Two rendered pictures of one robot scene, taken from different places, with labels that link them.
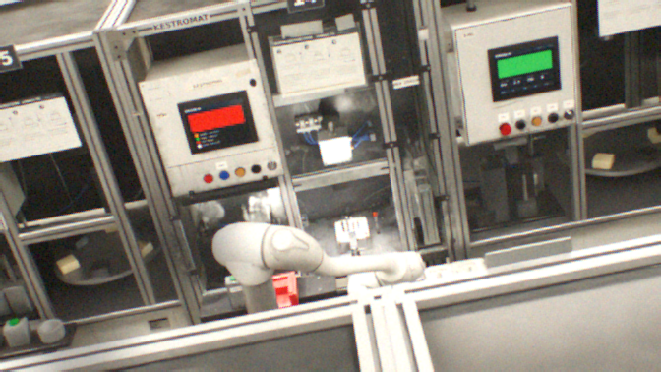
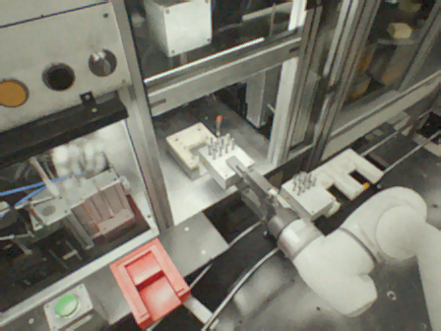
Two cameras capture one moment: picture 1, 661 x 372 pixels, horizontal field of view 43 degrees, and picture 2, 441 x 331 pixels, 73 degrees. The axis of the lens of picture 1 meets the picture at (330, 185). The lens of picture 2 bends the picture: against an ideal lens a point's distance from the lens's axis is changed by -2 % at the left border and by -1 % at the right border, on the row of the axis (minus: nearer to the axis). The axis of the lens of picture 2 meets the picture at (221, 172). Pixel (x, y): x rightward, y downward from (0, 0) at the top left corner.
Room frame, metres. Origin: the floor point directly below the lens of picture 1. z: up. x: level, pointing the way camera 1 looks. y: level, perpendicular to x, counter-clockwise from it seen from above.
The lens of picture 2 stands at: (2.37, 0.29, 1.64)
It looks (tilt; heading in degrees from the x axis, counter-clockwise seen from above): 50 degrees down; 323
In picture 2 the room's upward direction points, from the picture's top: straight up
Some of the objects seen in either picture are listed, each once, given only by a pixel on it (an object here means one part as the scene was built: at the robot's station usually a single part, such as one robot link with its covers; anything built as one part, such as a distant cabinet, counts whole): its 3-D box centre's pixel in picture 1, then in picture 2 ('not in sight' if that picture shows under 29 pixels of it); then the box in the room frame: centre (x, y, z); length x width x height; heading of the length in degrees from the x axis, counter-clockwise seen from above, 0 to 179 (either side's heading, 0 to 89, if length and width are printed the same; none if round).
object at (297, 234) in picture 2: not in sight; (298, 238); (2.52, -0.04, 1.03); 0.09 x 0.06 x 0.09; 88
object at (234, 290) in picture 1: (238, 289); (77, 310); (2.69, 0.43, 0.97); 0.08 x 0.08 x 0.12; 88
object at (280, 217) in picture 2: not in sight; (276, 215); (2.59, -0.04, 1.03); 0.09 x 0.07 x 0.08; 178
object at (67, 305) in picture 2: not in sight; (67, 306); (2.69, 0.43, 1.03); 0.04 x 0.04 x 0.02
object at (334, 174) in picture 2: (441, 284); (327, 192); (2.63, -0.34, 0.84); 0.36 x 0.14 x 0.10; 88
